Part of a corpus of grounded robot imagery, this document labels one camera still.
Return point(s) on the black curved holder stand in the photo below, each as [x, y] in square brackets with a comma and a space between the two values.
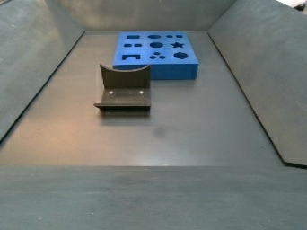
[126, 88]

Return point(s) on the blue foam shape-sorting block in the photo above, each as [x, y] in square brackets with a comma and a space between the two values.
[164, 49]

